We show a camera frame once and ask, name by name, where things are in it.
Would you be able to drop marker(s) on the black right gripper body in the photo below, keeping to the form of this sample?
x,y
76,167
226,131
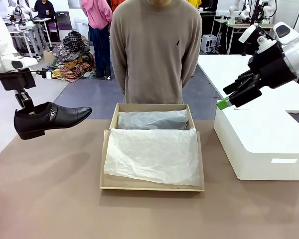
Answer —
x,y
271,67

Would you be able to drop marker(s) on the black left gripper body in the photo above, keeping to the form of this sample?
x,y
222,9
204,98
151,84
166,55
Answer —
x,y
20,81

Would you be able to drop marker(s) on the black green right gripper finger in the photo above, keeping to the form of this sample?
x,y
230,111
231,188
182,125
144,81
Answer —
x,y
246,94
236,83

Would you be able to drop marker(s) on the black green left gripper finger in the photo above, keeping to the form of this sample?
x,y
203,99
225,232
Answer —
x,y
20,100
30,103

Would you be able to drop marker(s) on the black leather buckle shoe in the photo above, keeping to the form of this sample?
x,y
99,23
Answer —
x,y
64,118

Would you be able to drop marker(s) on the white tissue paper sheet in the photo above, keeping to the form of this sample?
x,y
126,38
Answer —
x,y
154,154

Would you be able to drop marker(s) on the cardboard shoe box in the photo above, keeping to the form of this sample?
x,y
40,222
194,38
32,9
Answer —
x,y
108,184

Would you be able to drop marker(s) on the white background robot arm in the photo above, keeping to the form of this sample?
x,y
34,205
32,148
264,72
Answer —
x,y
245,11
21,10
234,10
269,10

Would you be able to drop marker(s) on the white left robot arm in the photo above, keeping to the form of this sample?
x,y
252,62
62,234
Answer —
x,y
0,32

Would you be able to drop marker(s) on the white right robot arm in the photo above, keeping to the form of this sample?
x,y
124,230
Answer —
x,y
297,49

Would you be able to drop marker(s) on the small cardboard box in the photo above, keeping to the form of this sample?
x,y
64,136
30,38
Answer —
x,y
49,56

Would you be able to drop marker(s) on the white cabinet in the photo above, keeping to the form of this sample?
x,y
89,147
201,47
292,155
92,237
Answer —
x,y
208,43

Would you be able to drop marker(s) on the white background desk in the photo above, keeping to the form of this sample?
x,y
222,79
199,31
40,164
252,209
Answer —
x,y
22,31

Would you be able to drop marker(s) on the pile of patterned clothes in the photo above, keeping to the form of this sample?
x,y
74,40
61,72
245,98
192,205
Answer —
x,y
74,59

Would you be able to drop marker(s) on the seated person in black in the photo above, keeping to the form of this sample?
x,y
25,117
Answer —
x,y
43,8

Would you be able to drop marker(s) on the white waste bin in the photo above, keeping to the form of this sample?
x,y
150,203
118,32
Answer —
x,y
81,28

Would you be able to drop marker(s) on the person in beige sweater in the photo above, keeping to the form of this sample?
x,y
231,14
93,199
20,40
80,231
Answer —
x,y
154,49

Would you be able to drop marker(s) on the person in pink hoodie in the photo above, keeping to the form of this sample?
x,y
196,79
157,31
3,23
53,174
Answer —
x,y
97,17

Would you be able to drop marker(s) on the person in orange top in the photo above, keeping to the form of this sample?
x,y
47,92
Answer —
x,y
117,5

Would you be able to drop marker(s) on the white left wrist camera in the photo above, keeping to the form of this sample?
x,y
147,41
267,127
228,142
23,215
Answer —
x,y
46,74

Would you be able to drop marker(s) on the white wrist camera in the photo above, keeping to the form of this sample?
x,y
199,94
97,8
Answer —
x,y
46,74
248,32

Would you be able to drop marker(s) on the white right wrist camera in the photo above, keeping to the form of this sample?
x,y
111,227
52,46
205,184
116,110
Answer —
x,y
248,32

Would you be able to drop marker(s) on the black frame background table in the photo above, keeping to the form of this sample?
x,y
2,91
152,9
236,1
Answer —
x,y
230,37

